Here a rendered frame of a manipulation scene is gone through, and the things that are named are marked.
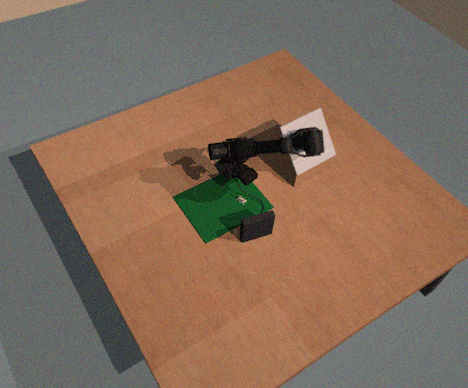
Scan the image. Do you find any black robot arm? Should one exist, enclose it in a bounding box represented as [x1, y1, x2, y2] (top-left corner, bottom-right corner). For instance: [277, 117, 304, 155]
[208, 127, 324, 178]

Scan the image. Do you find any black cooling fan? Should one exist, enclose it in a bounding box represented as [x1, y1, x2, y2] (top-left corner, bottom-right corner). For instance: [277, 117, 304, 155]
[239, 210, 275, 243]

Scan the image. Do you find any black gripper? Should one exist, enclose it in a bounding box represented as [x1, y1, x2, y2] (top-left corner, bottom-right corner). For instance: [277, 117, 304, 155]
[234, 162, 258, 186]

